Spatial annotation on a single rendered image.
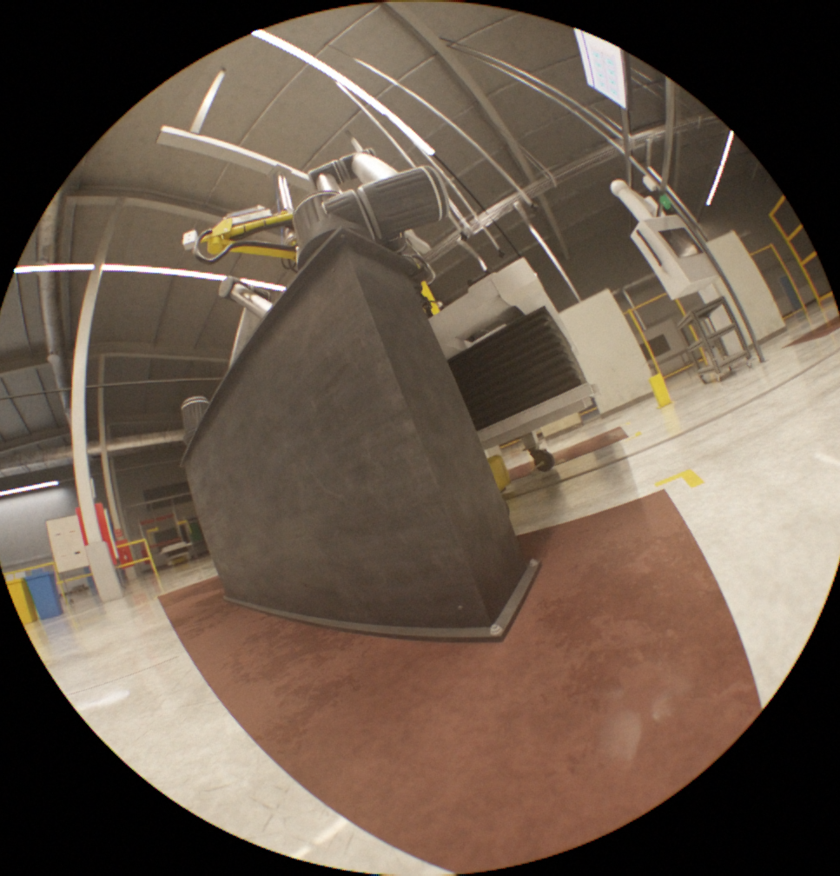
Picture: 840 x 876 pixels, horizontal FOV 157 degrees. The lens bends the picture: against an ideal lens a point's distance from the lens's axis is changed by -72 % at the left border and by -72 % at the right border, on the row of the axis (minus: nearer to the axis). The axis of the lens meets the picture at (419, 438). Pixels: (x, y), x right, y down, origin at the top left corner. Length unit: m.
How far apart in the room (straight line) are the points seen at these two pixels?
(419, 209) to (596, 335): 5.21
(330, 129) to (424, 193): 9.75
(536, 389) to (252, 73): 9.90
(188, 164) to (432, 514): 10.91
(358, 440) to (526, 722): 0.57
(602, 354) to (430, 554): 5.52
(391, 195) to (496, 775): 1.18
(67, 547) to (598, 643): 9.00
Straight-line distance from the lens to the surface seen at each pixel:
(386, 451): 0.58
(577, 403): 1.26
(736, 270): 7.05
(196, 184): 11.28
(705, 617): 0.52
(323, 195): 1.06
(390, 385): 0.57
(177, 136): 3.13
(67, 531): 8.98
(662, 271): 3.50
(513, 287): 1.00
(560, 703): 0.45
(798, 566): 0.59
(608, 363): 5.87
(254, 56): 10.05
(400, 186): 0.99
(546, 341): 1.26
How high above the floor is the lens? 0.35
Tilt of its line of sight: 6 degrees up
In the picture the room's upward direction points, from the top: 21 degrees counter-clockwise
